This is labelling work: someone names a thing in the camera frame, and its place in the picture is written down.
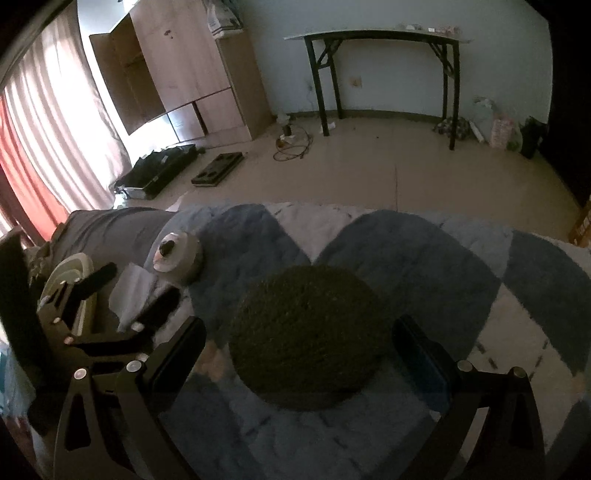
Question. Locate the sheer pink curtain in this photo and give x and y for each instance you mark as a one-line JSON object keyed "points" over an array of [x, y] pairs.
{"points": [[55, 115]]}

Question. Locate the pink plastic bag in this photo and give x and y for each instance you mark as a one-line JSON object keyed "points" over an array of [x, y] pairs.
{"points": [[503, 131]]}

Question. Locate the open black suitcase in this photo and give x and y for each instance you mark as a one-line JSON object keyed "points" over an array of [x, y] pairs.
{"points": [[157, 170]]}

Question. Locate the grey bed sheet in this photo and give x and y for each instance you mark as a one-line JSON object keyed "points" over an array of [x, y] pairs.
{"points": [[106, 230]]}

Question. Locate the white plastic bag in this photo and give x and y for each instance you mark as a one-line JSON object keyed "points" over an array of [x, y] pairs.
{"points": [[484, 117]]}

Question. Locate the white printed sack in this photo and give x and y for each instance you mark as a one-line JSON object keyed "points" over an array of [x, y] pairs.
{"points": [[224, 18]]}

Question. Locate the wooden wardrobe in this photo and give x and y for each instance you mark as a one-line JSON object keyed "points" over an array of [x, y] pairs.
{"points": [[184, 60]]}

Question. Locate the cream oval basin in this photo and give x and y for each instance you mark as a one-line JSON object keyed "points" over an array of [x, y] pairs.
{"points": [[85, 270]]}

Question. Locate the black leg folding table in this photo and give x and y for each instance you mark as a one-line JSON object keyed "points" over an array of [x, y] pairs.
{"points": [[378, 36]]}

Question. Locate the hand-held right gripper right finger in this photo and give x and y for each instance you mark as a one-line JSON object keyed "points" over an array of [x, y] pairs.
{"points": [[420, 355]]}

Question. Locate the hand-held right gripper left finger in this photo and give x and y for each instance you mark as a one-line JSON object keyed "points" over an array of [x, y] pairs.
{"points": [[182, 360]]}

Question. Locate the red curtain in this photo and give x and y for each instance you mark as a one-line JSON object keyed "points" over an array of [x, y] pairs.
{"points": [[27, 175]]}

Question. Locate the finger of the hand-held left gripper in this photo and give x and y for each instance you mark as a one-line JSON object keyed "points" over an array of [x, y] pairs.
{"points": [[161, 307], [97, 277]]}

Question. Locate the blue white patterned blanket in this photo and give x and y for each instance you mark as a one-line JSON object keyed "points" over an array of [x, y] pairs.
{"points": [[415, 258]]}

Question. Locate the black foam tray insert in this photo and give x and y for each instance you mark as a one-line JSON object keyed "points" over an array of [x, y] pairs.
{"points": [[217, 170]]}

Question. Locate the dark patterned rag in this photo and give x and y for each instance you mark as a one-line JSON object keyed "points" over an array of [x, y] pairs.
{"points": [[452, 128]]}

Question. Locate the round white jar heart knob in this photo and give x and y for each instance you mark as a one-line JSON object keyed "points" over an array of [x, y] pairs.
{"points": [[178, 256]]}

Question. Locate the white cloth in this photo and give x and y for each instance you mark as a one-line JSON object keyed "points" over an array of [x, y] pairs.
{"points": [[131, 295]]}

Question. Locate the black plastic bag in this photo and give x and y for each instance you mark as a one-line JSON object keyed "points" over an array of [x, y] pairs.
{"points": [[533, 138]]}

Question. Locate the brown garment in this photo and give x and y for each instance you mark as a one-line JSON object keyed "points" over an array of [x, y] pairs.
{"points": [[41, 263]]}

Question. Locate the dark door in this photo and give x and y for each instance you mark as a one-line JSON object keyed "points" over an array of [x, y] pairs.
{"points": [[568, 92]]}

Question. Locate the teal cloth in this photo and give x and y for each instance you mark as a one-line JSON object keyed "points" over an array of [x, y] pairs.
{"points": [[11, 383]]}

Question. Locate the black white foam cylinder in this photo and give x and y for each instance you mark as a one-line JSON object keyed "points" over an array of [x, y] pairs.
{"points": [[309, 337]]}

